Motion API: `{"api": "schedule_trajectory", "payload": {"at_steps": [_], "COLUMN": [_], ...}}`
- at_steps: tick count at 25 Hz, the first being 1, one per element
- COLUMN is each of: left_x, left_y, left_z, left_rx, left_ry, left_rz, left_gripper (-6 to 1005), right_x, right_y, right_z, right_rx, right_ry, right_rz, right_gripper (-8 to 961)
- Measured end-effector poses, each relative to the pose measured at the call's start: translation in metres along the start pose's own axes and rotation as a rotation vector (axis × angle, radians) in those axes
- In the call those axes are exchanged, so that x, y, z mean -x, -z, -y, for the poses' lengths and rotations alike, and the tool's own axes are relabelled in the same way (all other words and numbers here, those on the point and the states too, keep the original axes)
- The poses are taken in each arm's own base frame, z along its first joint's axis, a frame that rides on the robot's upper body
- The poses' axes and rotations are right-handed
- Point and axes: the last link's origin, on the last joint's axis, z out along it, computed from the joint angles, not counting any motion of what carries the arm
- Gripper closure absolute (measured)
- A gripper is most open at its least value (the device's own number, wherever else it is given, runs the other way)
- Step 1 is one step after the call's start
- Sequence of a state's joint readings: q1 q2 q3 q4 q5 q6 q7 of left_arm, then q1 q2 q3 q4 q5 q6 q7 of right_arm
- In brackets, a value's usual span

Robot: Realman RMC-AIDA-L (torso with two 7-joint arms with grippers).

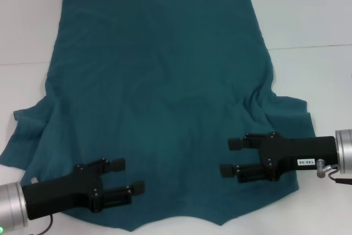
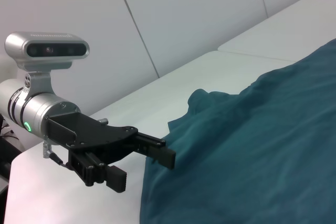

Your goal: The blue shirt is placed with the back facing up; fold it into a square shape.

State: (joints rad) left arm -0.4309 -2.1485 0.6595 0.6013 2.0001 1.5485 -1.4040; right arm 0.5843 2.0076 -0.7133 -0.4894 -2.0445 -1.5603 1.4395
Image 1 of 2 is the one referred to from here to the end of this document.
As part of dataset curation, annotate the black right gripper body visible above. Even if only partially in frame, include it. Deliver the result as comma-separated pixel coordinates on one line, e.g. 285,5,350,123
258,132,338,182

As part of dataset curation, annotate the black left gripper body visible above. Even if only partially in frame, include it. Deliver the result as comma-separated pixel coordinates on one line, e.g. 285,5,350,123
21,160,105,221

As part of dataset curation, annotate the blue shirt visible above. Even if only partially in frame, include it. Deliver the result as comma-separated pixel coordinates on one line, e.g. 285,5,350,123
0,0,316,233

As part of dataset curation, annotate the silver elbow plug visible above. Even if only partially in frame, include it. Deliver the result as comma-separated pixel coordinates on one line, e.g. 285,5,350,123
316,159,333,178

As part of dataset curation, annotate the dark left arm cable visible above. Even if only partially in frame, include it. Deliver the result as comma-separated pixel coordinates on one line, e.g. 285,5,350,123
34,213,55,235

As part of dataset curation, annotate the dark arm cable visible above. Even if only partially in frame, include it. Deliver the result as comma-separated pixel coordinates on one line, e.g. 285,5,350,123
34,213,55,235
324,164,352,185

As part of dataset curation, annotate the dark right arm cable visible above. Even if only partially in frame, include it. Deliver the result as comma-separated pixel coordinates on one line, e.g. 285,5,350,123
324,164,352,185

